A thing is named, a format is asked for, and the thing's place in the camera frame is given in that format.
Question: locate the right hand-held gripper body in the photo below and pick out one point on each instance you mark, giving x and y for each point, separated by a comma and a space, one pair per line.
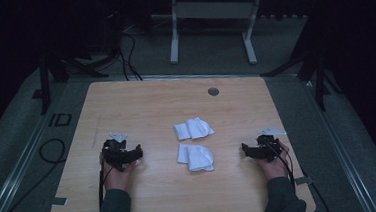
267, 145

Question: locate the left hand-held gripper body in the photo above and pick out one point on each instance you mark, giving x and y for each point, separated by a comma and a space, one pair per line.
117, 154

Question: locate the white sock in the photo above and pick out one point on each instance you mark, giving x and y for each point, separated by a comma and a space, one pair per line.
196, 157
194, 129

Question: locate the person's right hand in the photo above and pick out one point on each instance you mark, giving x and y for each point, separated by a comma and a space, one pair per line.
275, 168

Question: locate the person's left hand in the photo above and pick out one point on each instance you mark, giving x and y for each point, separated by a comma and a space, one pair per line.
119, 179

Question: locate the grey tape piece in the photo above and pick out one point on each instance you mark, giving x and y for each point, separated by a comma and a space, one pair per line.
304, 180
59, 201

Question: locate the grey round table grommet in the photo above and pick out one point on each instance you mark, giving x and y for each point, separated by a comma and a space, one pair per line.
213, 91

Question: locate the black floor stand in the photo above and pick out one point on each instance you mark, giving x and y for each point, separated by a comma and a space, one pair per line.
319, 76
45, 89

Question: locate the metal floor rail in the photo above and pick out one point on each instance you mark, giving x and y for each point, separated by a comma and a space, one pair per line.
343, 155
11, 182

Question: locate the white metal desk frame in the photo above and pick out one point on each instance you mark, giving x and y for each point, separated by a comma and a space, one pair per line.
214, 10

